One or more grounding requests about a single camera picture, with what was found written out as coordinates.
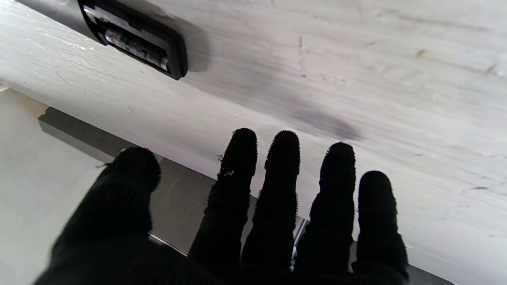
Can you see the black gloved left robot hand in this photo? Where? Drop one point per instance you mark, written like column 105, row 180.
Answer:
column 115, row 221

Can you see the silver AAA battery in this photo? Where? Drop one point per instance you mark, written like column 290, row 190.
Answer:
column 134, row 49

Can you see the black remote control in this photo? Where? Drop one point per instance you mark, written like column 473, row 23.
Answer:
column 176, row 51

